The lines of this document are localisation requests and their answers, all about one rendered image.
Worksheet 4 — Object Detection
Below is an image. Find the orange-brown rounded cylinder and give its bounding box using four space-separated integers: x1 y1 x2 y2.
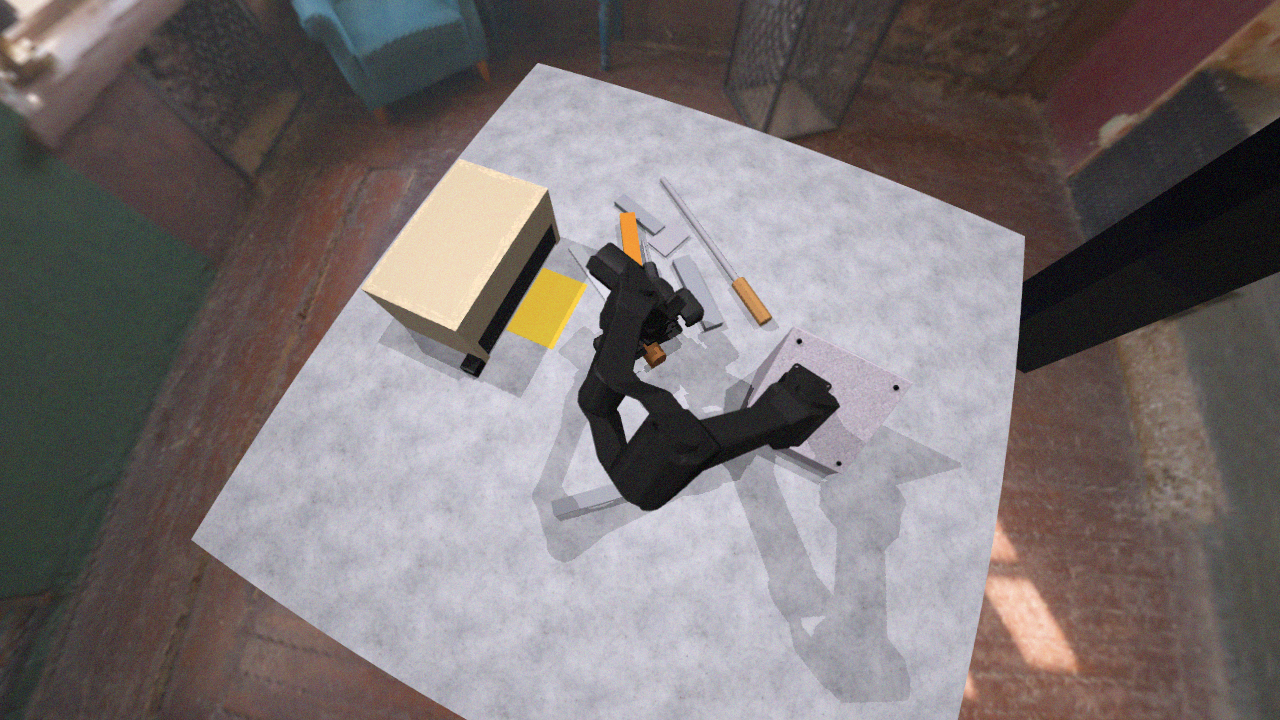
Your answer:
568 242 666 369

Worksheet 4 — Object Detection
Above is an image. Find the tan rectangular box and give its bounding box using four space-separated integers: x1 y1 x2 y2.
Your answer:
361 159 588 378

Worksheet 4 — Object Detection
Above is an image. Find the orange rectangular bar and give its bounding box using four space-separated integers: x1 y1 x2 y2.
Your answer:
620 211 643 266

